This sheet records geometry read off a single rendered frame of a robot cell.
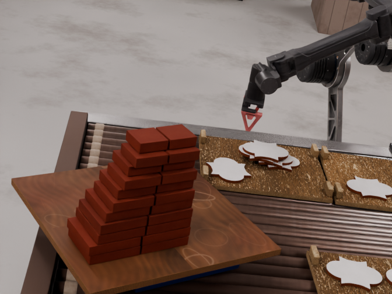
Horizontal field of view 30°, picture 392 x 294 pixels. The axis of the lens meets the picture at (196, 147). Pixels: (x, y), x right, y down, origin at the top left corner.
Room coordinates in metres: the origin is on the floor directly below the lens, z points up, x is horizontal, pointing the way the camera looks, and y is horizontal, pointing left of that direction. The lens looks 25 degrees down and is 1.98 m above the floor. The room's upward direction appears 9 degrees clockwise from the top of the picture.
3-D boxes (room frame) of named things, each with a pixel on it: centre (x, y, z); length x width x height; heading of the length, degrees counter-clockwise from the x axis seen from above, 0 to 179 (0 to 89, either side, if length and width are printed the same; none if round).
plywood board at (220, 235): (1.56, 0.10, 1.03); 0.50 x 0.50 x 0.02; 35
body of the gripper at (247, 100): (2.20, -0.16, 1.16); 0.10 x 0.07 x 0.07; 177
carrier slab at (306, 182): (2.15, -0.22, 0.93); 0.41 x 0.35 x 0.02; 95
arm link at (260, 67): (2.19, -0.16, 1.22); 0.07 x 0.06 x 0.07; 18
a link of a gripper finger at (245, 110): (2.17, -0.16, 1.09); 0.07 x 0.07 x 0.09; 87
